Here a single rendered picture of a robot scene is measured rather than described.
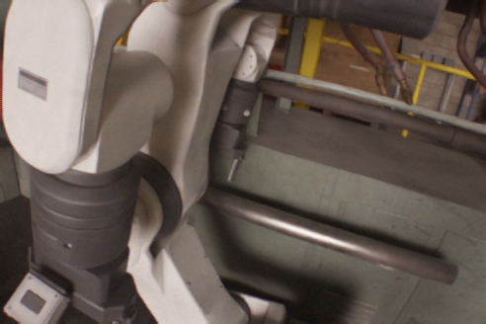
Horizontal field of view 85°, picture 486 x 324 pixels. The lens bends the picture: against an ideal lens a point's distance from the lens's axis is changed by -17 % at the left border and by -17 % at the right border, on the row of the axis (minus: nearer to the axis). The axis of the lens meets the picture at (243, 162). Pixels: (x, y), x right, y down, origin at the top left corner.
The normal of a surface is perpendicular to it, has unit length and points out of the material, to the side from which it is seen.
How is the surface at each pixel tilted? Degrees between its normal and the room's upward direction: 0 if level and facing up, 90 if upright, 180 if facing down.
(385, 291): 90
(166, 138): 90
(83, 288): 90
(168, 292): 90
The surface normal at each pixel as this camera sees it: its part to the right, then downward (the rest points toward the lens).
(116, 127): 0.91, 0.40
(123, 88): 0.92, -0.21
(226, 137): -0.25, 0.36
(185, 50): -0.32, 0.70
